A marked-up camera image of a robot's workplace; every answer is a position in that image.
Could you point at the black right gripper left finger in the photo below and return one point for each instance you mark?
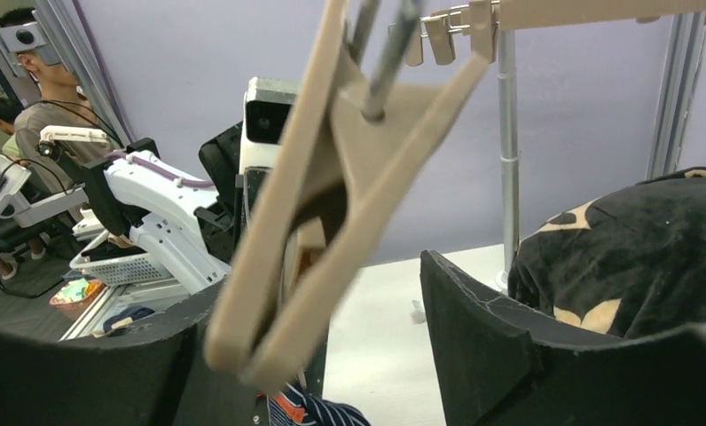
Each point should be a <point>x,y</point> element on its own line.
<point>151,372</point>

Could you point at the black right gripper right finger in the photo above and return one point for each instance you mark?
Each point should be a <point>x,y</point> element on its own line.
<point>499,362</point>

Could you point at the navy striped underwear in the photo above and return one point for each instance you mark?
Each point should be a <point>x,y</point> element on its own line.
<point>294,406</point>

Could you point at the beige hanger with navy underwear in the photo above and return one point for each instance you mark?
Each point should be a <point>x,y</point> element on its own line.
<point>350,150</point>

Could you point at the beige hanger with striped underwear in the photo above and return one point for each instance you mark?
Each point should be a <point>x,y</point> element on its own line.
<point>482,21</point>

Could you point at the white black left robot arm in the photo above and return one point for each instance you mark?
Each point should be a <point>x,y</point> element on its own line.
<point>187,224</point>

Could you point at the white mesh tray background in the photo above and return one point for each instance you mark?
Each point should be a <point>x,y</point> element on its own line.
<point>120,270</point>

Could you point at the silver white clothes rack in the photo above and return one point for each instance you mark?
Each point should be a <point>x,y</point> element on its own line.
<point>509,151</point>

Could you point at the black floral blanket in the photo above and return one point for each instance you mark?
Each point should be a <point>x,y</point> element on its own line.
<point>631,263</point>

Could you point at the person in grey shirt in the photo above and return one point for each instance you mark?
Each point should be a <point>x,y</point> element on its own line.
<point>61,103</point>

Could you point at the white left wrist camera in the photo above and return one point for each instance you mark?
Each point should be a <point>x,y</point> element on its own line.
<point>267,103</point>

